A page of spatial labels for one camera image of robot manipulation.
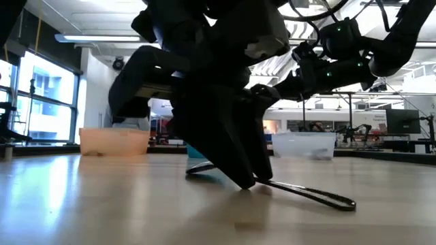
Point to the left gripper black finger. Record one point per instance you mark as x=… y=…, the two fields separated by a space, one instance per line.
x=221 y=136
x=264 y=143

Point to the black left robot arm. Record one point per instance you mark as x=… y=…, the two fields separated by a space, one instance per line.
x=218 y=24

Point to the thin black pole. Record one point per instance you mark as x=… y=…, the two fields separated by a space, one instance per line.
x=31 y=88

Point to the black computer monitor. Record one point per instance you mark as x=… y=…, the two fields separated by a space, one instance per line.
x=403 y=120

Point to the orange translucent plastic bin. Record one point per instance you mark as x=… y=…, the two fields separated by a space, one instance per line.
x=114 y=143

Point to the person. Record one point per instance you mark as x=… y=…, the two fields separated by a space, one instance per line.
x=316 y=126

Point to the clear plastic bin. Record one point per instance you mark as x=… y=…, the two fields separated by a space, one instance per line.
x=296 y=144

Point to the long ceiling light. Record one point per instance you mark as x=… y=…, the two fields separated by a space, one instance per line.
x=98 y=38

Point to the black ceiling camera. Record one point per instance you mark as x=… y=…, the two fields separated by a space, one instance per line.
x=118 y=64

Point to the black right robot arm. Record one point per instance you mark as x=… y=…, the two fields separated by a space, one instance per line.
x=391 y=51

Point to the large glass window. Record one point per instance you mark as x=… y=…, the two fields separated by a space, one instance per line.
x=51 y=112

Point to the black equipment stand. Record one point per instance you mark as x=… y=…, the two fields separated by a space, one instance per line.
x=5 y=122

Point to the background black robot arm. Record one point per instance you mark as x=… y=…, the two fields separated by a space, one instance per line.
x=357 y=131

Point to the black metal gantry frame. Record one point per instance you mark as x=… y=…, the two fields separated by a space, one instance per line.
x=327 y=92

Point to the teal plastic bin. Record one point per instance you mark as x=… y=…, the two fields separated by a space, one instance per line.
x=194 y=152

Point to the white ceiling pipe bundle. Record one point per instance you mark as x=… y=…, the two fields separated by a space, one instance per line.
x=269 y=68

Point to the black aluminium table frame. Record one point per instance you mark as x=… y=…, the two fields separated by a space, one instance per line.
x=391 y=156

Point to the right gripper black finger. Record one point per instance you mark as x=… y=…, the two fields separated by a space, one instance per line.
x=294 y=96
x=293 y=83

